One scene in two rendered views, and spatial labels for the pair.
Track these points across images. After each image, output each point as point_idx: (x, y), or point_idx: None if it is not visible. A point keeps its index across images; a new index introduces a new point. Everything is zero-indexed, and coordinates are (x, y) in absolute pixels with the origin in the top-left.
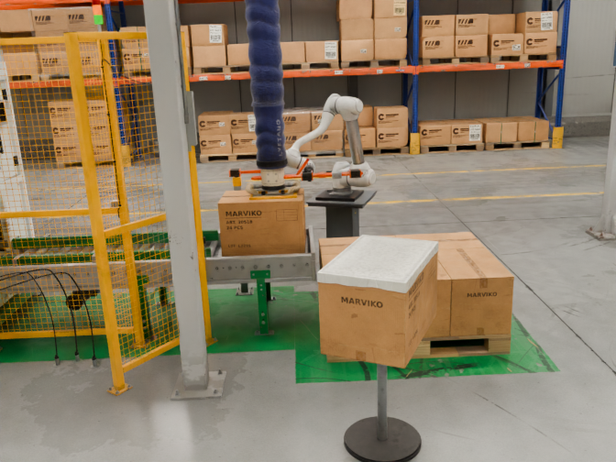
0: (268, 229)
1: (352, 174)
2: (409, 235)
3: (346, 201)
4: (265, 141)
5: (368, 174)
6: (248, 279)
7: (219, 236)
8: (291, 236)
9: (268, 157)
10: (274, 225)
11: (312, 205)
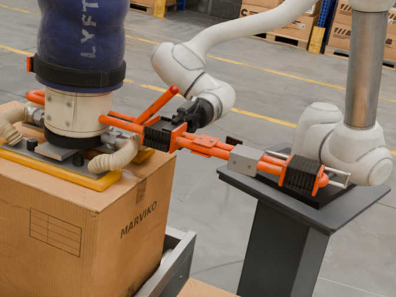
0: (9, 247)
1: (290, 177)
2: None
3: (300, 200)
4: (48, 0)
5: (373, 162)
6: None
7: None
8: (62, 289)
9: (50, 50)
10: (23, 245)
11: (226, 181)
